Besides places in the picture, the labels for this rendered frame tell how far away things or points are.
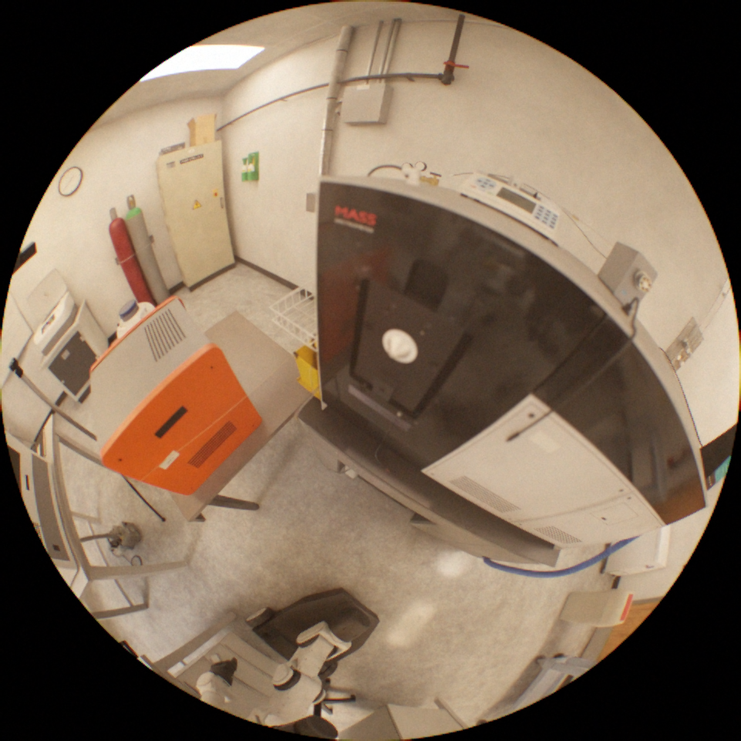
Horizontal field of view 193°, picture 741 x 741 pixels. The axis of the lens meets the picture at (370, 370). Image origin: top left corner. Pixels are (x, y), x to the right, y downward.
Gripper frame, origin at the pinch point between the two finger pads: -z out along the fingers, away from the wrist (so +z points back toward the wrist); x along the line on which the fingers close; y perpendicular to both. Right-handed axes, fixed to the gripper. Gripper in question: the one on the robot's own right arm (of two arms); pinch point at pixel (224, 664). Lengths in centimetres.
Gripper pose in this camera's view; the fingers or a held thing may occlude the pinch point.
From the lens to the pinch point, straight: 128.9
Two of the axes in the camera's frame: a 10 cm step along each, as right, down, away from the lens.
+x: -6.7, 1.9, -7.2
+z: 4.0, -7.2, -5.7
